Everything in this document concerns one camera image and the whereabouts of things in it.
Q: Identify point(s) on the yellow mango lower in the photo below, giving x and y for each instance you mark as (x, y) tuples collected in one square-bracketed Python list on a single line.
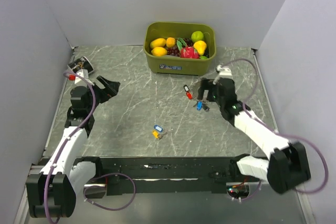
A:
[(159, 51)]

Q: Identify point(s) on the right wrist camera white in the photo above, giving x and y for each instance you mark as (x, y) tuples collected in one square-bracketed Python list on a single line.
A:
[(223, 72)]

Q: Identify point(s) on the black tag key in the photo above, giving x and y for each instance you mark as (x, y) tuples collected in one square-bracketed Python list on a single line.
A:
[(186, 88)]

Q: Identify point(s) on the green apple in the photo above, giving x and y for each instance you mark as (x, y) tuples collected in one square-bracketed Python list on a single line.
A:
[(197, 36)]

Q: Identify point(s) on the yellow mango upper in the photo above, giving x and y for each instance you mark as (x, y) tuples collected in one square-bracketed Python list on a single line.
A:
[(160, 42)]

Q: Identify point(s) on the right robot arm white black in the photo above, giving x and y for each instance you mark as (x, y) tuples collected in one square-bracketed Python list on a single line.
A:
[(286, 164)]

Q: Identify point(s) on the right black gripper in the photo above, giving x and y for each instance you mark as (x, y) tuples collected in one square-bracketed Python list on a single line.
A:
[(212, 85)]

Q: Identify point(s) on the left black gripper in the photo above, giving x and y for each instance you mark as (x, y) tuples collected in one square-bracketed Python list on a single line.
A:
[(112, 86)]

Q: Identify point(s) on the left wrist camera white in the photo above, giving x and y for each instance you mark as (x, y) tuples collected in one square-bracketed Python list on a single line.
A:
[(81, 78)]

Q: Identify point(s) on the dark red grapes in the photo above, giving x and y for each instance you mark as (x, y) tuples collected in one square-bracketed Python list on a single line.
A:
[(180, 43)]

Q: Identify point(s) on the blue tag key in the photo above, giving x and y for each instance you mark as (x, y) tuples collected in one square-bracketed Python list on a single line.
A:
[(199, 105), (158, 128)]

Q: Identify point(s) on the black printed can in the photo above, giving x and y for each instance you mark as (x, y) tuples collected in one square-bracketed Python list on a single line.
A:
[(81, 63)]

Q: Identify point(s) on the yellow pear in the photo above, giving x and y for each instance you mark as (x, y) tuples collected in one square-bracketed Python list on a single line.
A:
[(200, 46)]

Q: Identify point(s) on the pink dragon fruit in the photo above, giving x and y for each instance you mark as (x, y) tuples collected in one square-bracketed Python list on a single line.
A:
[(189, 53)]

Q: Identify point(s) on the orange fruit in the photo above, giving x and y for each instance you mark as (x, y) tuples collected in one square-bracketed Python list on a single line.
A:
[(170, 42)]

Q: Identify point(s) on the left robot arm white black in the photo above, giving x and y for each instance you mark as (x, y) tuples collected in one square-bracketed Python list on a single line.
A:
[(52, 193)]

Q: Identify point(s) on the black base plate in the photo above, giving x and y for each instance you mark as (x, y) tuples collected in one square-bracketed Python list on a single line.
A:
[(168, 175)]

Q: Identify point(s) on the yellow mango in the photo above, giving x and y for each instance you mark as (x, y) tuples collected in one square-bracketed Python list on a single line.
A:
[(160, 42), (159, 51)]

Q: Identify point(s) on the red tag key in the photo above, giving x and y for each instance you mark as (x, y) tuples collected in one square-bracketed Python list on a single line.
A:
[(189, 95)]

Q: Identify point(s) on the yellow tag key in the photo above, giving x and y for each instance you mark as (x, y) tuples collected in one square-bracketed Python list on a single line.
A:
[(158, 135)]

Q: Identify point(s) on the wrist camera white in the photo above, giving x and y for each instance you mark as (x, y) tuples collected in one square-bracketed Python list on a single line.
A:
[(223, 72), (81, 78)]

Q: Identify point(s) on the olive green plastic bin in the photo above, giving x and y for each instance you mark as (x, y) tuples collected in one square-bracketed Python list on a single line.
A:
[(173, 64)]

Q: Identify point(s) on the metal keyring disc with rings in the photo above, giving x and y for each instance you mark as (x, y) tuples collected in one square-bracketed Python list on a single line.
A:
[(194, 89)]

